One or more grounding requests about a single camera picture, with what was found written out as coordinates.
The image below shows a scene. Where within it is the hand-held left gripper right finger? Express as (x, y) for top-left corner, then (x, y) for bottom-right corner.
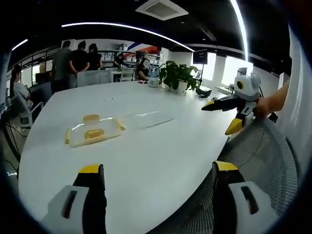
(211, 160), (281, 234)

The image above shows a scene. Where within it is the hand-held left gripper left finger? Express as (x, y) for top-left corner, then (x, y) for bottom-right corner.
(40, 163), (108, 234)

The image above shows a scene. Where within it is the clear lid with yellow clips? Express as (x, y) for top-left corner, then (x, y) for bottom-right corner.
(64, 114), (126, 148)

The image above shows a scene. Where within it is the person's right hand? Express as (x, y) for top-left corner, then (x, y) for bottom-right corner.
(253, 97), (274, 116)

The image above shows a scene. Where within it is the black curved headset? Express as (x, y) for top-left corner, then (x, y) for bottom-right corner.
(195, 87), (213, 99)

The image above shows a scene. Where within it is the grey mesh chair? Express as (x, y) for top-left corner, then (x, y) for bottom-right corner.
(156, 116), (298, 234)

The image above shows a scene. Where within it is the person's white shirt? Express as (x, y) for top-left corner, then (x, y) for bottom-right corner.
(275, 22), (312, 176)

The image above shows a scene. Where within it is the black sign on stand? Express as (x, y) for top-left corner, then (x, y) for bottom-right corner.
(193, 49), (208, 78)

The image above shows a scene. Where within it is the green potted plant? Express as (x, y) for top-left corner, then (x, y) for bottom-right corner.
(158, 60), (203, 95)

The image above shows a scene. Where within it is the long ceiling light strip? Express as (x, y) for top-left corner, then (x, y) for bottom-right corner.
(229, 0), (250, 62)
(60, 22), (195, 53)

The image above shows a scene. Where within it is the blue white desk bottle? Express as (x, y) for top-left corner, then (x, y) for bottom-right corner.
(147, 64), (160, 89)

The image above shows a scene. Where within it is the white office chair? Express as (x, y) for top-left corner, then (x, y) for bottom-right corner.
(115, 67), (135, 82)
(11, 94), (44, 129)
(77, 70), (114, 87)

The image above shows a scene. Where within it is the white storage shelf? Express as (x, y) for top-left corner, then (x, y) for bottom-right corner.
(99, 48), (162, 69)

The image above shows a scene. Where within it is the ceiling air vent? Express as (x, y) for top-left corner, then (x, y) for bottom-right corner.
(135, 0), (190, 21)

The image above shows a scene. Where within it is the short ceiling light strip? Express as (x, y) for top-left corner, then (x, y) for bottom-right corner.
(11, 39), (29, 52)

